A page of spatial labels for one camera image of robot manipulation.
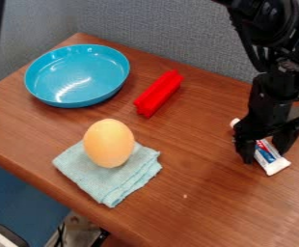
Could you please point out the metal table leg base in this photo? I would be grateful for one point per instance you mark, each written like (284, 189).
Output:
(78, 232)

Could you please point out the blue plate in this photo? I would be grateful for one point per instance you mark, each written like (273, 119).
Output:
(78, 75)

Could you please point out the white toothpaste tube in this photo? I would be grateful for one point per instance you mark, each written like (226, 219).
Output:
(269, 157)

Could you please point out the light blue folded cloth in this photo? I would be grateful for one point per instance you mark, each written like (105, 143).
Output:
(109, 185)

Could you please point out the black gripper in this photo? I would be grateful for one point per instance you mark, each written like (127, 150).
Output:
(272, 116)

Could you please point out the red plastic block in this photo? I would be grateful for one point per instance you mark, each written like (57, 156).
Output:
(157, 94)

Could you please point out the orange egg-shaped ball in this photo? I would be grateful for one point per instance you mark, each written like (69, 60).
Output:
(109, 143)

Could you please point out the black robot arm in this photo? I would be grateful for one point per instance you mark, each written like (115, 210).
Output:
(268, 25)

